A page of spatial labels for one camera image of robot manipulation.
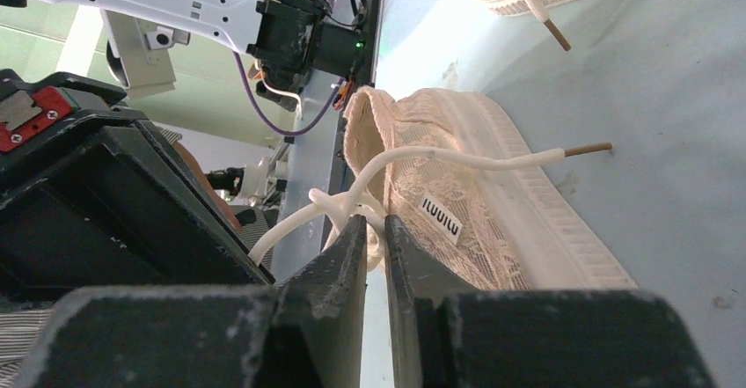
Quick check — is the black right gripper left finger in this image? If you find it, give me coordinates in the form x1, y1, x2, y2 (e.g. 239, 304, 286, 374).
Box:
16, 216, 367, 387

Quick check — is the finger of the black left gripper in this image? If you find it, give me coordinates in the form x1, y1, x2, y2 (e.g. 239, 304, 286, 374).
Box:
1, 120, 274, 289

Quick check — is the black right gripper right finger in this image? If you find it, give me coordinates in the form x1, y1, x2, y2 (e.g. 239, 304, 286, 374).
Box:
384, 216, 715, 387

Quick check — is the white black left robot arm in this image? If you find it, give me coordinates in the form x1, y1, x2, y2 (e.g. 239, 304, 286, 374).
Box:
1, 0, 378, 295

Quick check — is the person forearm in background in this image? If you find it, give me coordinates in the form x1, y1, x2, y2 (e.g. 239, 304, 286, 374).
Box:
172, 142, 241, 231

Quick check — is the aluminium frame rail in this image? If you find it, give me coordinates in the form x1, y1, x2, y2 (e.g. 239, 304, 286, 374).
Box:
270, 0, 391, 284

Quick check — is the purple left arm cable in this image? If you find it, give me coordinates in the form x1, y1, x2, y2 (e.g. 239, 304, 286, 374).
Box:
231, 49, 345, 139

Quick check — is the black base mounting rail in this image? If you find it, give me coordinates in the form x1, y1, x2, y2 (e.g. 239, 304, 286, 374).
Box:
328, 0, 383, 194

